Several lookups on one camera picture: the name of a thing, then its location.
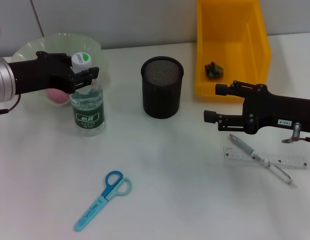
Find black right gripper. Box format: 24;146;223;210
203;79;310;135

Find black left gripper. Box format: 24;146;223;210
8;50;100;96

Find pink peach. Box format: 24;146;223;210
46;87;70;105

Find clear water bottle green label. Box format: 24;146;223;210
69;51;106;138

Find blue scissors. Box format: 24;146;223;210
74;170;133;232

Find pale green glass fruit plate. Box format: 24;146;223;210
11;32;103;107

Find silver white pen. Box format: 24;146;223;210
229;134;297;189

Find black mesh pen holder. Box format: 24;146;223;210
140;56;185;120

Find clear plastic ruler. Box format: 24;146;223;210
223;146;308;171

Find yellow plastic bin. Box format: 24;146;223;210
194;0;272;104

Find right gripper cable with plug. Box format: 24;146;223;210
281;122;310;145

